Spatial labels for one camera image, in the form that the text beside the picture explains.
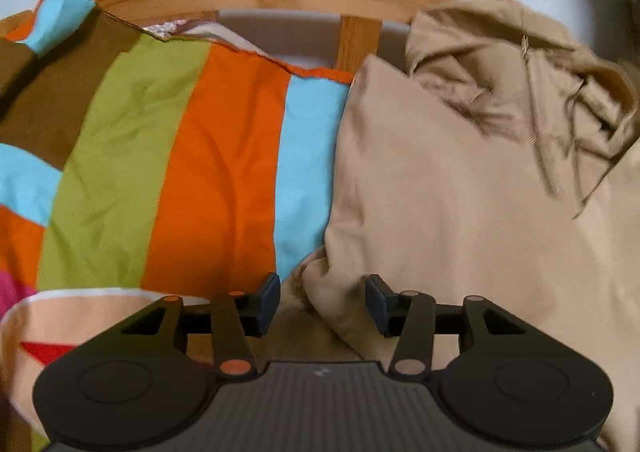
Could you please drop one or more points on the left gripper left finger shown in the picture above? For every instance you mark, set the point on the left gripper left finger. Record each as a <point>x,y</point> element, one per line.
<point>230,320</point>

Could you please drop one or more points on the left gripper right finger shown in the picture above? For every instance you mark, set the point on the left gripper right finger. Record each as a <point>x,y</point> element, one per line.
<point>415,319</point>

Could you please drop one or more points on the beige hooded jacket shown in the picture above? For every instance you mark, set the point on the beige hooded jacket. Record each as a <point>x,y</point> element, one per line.
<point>503,162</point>

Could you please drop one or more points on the colourful striped bedsheet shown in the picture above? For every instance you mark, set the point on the colourful striped bedsheet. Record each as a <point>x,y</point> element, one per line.
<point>134,167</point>

